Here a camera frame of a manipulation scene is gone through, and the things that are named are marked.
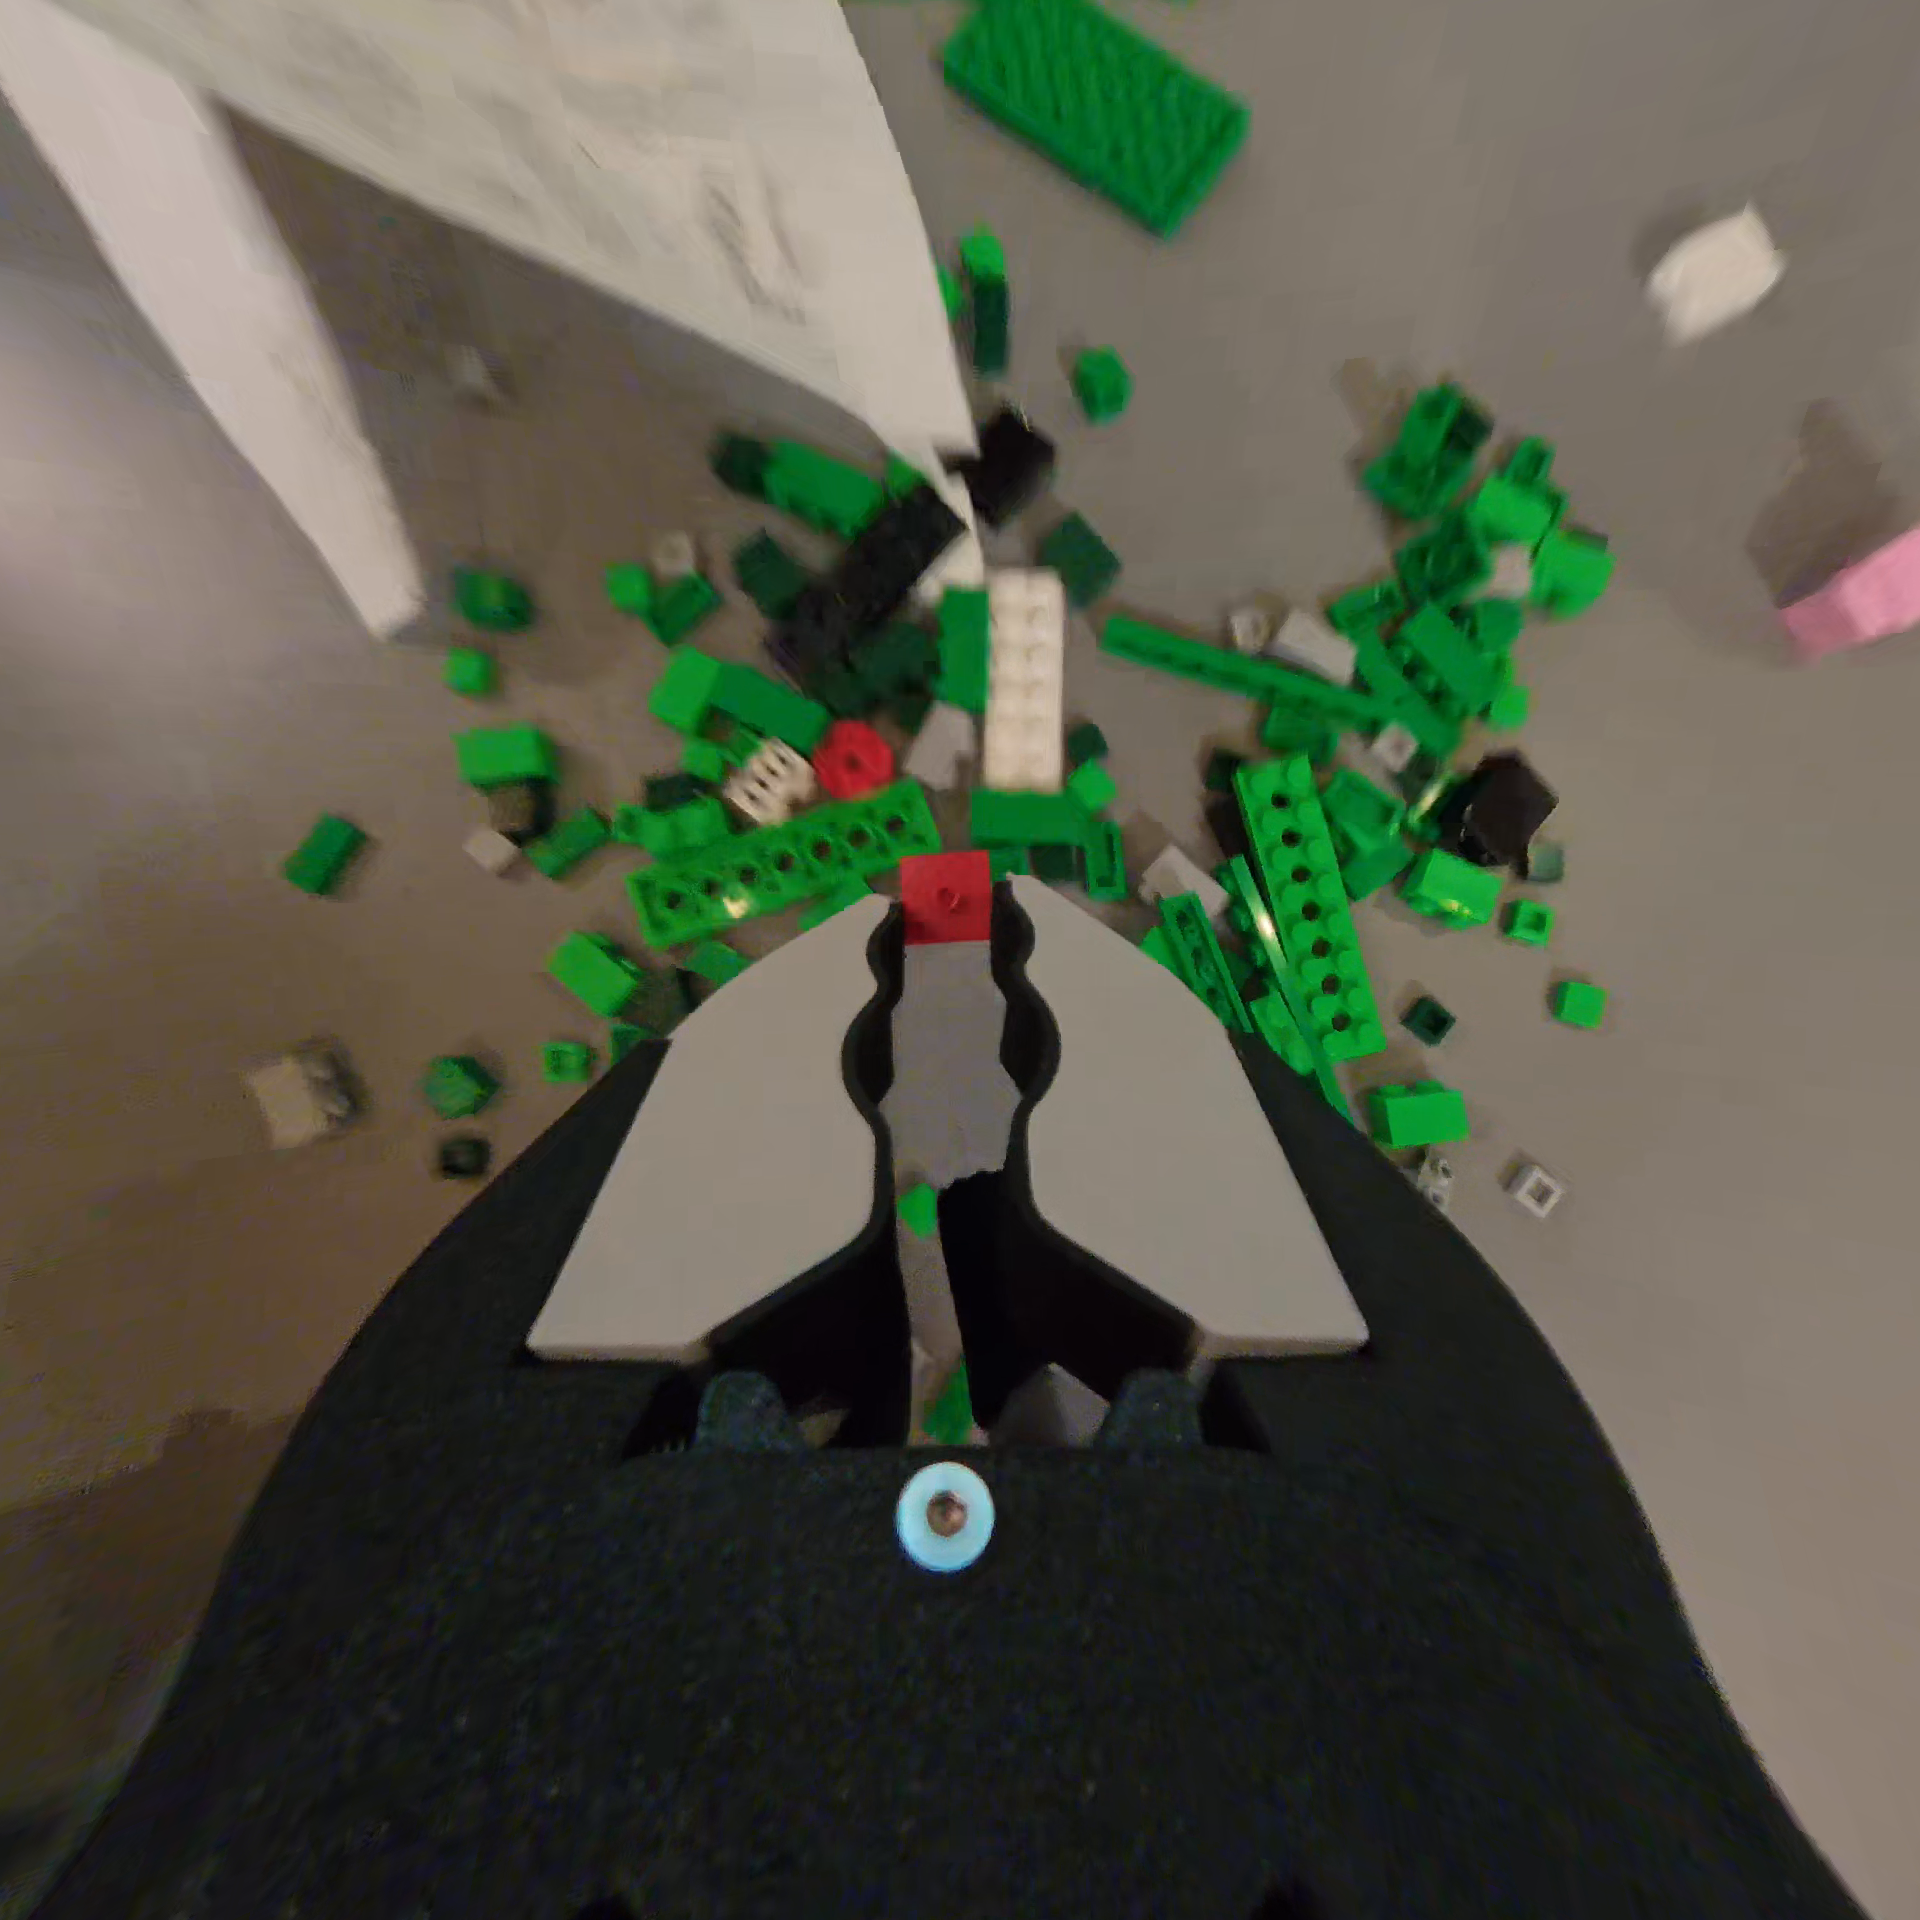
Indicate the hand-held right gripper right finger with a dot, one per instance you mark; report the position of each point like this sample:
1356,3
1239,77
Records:
1170,1185

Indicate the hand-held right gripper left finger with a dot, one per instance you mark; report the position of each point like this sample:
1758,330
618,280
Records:
720,1185

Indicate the red square brick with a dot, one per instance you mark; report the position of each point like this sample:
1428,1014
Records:
945,896

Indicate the torn printed paper bag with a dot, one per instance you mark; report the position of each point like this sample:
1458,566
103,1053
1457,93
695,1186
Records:
599,150

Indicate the long green holed beam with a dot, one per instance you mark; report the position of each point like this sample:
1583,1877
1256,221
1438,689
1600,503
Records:
780,869

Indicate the white printed brick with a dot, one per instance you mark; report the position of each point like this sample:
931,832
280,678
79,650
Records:
768,779

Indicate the grey brick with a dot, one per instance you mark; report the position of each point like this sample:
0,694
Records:
299,1093

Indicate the red round brick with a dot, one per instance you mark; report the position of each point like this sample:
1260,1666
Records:
852,759

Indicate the small green flat brick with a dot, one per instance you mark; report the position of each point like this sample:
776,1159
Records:
323,854

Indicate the long white brick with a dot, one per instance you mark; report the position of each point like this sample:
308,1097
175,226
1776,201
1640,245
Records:
1024,674

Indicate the pile of green toy bricks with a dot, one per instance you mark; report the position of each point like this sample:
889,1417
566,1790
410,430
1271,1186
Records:
1441,662

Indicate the black studded plate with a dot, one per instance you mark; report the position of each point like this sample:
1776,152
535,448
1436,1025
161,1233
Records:
878,578

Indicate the long thin green plate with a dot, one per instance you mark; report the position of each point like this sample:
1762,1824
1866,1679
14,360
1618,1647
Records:
984,301

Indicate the pink brick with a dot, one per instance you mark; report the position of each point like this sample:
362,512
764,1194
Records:
1860,599

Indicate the white square brick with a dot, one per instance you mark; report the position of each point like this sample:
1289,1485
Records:
1710,271

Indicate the large green studded plate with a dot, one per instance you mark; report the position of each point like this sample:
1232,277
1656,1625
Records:
1096,105

